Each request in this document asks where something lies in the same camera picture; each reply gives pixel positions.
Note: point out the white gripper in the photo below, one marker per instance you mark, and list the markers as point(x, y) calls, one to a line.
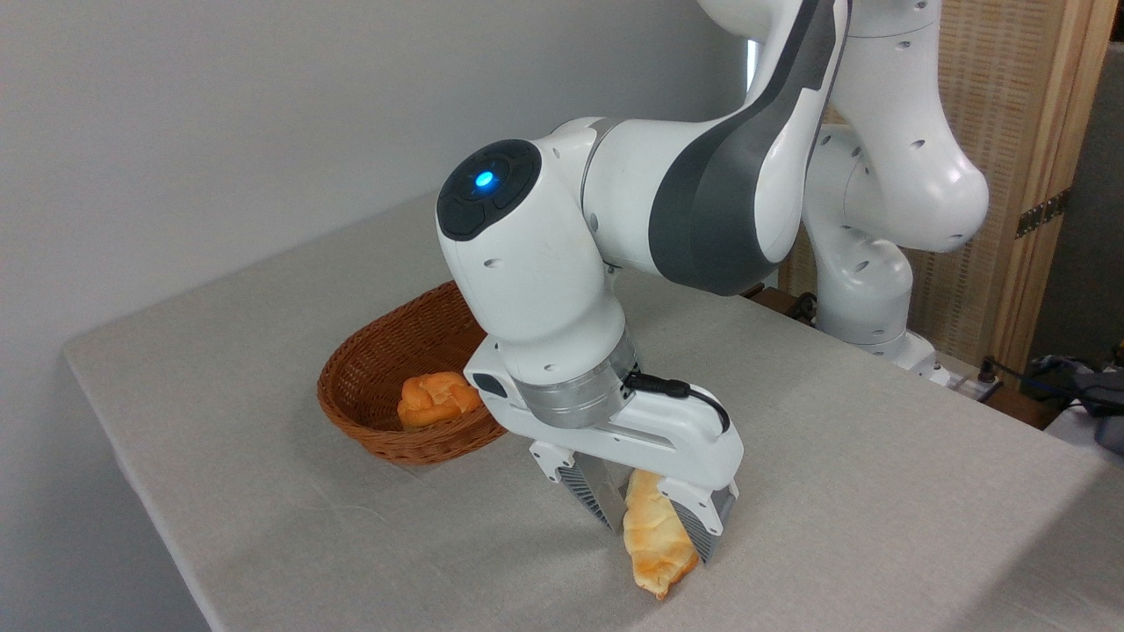
point(676, 443)

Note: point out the long braided bread loaf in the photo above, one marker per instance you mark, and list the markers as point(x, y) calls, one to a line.
point(654, 553)

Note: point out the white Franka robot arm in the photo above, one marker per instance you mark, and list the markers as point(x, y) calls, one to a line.
point(527, 263)

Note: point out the small round orange bread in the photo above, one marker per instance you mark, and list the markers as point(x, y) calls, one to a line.
point(437, 399)

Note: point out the brown oval wicker basket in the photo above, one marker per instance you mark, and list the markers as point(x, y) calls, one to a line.
point(369, 369)

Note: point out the grey tablecloth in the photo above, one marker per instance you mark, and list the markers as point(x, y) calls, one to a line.
point(834, 491)

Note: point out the dark grey bundle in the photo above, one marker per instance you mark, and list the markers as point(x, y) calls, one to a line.
point(1080, 386)

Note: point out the metal screen hinge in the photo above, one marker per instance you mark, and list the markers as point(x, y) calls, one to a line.
point(1042, 213)

